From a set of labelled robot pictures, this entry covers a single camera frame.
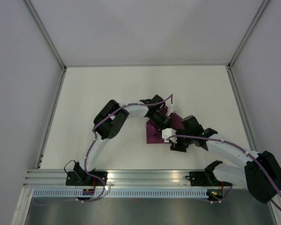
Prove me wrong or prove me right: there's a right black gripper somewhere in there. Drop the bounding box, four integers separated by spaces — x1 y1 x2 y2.
170 127 193 153

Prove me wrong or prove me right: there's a purple cloth napkin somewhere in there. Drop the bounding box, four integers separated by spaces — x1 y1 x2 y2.
146 104 184 144

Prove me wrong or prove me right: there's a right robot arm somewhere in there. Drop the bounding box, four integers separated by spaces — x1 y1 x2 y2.
162 116 281 203

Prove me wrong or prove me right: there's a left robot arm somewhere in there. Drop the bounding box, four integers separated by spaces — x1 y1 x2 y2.
74 95 173 186

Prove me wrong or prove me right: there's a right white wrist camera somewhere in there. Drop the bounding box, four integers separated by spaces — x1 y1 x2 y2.
162 128 177 143

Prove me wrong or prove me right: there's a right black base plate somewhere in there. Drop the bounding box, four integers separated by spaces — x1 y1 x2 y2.
185 171 231 187

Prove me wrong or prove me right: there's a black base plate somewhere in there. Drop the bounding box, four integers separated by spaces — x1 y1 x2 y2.
185 171 231 187
66 171 108 187

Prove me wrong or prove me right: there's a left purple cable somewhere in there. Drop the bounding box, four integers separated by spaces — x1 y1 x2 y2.
32 93 174 207

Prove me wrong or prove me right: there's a right aluminium frame post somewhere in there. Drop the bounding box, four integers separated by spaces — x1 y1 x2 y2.
227 0 272 70

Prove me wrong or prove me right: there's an aluminium frame post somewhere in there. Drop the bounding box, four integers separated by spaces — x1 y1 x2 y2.
227 0 272 70
23 0 67 71

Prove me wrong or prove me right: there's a slotted white cable duct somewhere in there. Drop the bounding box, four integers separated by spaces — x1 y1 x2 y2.
32 188 207 198

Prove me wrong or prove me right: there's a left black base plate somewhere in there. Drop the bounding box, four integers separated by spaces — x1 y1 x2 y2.
66 171 108 187

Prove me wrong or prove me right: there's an aluminium mounting rail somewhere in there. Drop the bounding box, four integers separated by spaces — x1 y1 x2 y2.
23 170 249 188

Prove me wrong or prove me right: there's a left aluminium frame post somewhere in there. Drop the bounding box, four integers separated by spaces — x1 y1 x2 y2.
23 0 67 71

